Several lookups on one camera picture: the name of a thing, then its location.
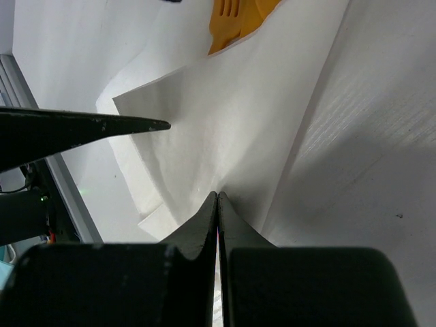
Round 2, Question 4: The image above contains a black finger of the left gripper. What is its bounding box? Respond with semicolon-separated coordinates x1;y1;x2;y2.
1;106;171;172

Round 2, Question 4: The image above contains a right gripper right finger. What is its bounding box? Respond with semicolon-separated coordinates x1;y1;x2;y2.
217;192;416;326

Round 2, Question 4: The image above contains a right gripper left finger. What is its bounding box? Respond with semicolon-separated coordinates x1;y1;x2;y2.
1;192;218;326

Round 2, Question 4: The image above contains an orange plastic fork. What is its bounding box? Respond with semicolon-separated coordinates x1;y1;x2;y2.
208;0;264;55

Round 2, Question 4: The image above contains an orange plastic spoon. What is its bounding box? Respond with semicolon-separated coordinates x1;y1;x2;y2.
255;0;281;20

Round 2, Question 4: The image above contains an aluminium front rail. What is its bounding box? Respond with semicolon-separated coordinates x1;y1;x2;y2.
0;52;105;245

